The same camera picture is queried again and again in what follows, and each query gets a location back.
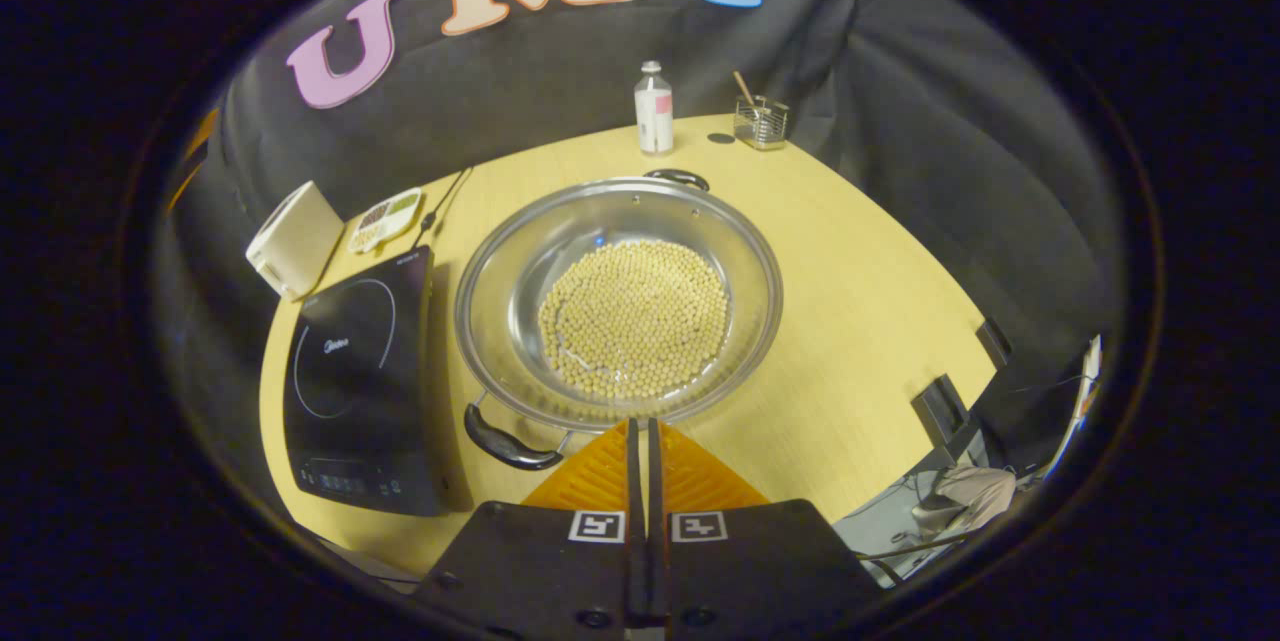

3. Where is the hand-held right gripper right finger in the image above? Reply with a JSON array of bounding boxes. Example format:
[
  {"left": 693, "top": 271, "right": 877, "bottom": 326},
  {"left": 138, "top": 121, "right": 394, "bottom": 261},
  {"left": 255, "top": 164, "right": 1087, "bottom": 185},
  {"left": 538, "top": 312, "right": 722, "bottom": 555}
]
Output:
[{"left": 650, "top": 419, "right": 886, "bottom": 641}]

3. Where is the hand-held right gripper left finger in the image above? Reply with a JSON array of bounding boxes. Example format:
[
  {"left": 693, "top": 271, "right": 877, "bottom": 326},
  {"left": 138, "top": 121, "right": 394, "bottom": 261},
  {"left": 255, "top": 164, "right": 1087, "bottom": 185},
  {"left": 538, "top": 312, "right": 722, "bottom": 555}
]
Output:
[{"left": 415, "top": 419, "right": 648, "bottom": 641}]

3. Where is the black induction cooktop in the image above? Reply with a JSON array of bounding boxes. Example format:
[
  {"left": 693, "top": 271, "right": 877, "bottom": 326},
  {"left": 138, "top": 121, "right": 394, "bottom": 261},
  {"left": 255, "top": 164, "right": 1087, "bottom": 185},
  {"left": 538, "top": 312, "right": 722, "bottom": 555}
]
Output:
[{"left": 283, "top": 244, "right": 471, "bottom": 519}]

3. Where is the steel pot with black handles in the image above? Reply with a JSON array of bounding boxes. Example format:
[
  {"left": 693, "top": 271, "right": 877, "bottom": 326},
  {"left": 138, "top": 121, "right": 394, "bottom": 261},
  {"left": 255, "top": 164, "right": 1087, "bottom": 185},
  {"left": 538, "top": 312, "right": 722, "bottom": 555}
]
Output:
[{"left": 455, "top": 169, "right": 784, "bottom": 472}]

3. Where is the white toaster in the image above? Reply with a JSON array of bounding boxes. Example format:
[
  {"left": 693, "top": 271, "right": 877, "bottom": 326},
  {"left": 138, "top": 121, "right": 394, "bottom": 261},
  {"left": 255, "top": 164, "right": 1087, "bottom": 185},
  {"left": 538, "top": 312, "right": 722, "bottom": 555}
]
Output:
[{"left": 245, "top": 181, "right": 346, "bottom": 302}]

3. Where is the white divided bean tray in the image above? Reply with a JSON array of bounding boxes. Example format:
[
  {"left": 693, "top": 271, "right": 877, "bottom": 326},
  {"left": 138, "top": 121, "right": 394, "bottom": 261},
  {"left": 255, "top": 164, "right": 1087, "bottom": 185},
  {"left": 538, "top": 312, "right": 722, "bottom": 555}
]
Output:
[{"left": 345, "top": 187, "right": 426, "bottom": 255}]

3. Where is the pile of soybeans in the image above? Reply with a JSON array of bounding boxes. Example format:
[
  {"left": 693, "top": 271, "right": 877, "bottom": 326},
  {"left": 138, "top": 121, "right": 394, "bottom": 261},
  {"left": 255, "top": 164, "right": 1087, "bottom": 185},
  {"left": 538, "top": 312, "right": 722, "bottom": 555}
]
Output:
[{"left": 538, "top": 241, "right": 731, "bottom": 402}]

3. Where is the black table clamp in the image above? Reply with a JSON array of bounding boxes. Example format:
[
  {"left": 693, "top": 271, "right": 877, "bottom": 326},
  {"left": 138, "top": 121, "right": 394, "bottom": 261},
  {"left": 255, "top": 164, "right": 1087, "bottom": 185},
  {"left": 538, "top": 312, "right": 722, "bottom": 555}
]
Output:
[
  {"left": 975, "top": 318, "right": 1013, "bottom": 369},
  {"left": 912, "top": 373, "right": 976, "bottom": 452}
]

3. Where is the white plastic bottle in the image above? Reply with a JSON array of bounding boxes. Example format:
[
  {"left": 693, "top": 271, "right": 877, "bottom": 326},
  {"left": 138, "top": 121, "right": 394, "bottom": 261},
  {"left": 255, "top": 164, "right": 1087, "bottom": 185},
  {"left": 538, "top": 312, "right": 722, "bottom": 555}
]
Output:
[{"left": 634, "top": 61, "right": 675, "bottom": 156}]

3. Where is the black power cable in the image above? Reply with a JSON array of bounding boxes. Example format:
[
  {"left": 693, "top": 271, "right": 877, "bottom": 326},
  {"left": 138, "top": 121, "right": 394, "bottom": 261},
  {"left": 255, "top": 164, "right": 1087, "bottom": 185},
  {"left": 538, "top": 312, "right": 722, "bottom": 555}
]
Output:
[{"left": 410, "top": 166, "right": 476, "bottom": 247}]

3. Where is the wire mesh utensil holder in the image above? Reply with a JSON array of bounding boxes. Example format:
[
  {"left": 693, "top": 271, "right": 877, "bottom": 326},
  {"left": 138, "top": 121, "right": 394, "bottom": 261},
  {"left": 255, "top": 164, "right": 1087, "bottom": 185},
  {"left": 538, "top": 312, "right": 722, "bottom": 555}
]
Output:
[{"left": 733, "top": 96, "right": 791, "bottom": 152}]

